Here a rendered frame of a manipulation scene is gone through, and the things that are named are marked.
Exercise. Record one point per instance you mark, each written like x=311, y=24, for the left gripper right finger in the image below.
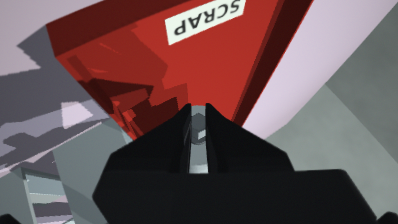
x=237, y=149

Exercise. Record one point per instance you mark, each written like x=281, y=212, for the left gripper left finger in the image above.
x=159, y=149

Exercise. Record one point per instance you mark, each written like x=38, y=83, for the red scrap tray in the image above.
x=221, y=52

